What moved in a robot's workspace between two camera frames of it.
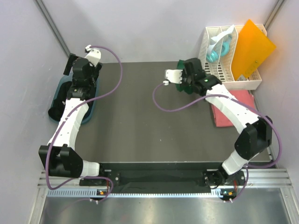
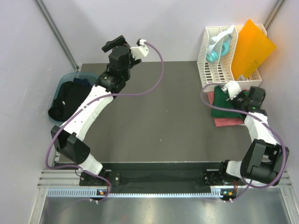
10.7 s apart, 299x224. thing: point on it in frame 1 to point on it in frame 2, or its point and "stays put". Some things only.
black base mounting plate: (164, 177) stays put
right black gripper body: (187, 80) to (241, 101)
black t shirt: (57, 108) stays put
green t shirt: (181, 87) to (220, 99)
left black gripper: (69, 64) to (120, 41)
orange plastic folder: (252, 47) stays put
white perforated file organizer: (218, 46) stays put
